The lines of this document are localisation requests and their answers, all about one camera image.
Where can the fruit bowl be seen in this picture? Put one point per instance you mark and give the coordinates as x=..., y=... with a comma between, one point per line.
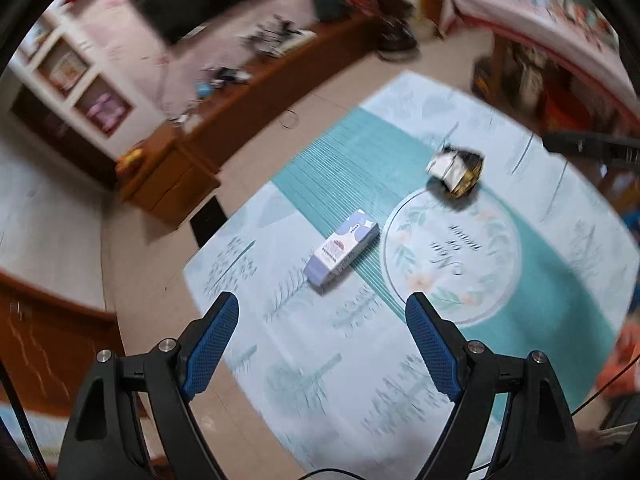
x=131, y=160

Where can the wall niche shelf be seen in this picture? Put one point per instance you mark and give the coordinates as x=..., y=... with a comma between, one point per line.
x=75, y=75

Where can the brown wooden door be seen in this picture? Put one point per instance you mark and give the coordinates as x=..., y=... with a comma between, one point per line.
x=45, y=350

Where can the dark wooden door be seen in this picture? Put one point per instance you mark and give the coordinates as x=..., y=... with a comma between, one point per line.
x=55, y=130

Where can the long wooden bench cabinet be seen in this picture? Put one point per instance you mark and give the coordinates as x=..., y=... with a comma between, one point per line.
x=290, y=85

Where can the orange cloth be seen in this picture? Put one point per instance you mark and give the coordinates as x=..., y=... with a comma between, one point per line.
x=622, y=370

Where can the dark green appliance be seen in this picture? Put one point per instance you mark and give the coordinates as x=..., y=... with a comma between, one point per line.
x=331, y=4

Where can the white set-top box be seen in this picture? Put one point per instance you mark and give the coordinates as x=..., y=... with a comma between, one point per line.
x=295, y=41

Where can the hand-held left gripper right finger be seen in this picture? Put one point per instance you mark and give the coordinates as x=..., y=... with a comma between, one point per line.
x=435, y=350

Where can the table with pink cloth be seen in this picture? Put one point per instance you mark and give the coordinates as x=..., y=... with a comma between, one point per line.
x=540, y=20

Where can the wooden side cabinet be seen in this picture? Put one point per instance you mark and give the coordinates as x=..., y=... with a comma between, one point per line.
x=170, y=180

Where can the small blue kettle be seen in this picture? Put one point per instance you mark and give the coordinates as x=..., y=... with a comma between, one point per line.
x=205, y=90

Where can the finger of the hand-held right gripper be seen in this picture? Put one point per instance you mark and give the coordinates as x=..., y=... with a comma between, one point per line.
x=590, y=147

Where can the stacked black pots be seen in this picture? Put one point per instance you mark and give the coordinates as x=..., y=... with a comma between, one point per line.
x=397, y=40

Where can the pink dumbbells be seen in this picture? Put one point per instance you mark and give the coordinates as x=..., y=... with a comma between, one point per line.
x=107, y=112

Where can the black square panel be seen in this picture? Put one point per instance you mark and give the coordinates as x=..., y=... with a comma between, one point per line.
x=209, y=222

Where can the tree print tablecloth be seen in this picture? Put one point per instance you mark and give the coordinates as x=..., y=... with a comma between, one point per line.
x=325, y=360

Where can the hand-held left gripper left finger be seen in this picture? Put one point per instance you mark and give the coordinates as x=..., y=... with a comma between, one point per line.
x=210, y=350

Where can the black and gold packet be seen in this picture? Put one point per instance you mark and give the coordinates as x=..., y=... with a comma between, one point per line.
x=455, y=170

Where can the black gadget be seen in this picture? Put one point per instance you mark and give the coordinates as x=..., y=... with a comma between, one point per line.
x=227, y=76

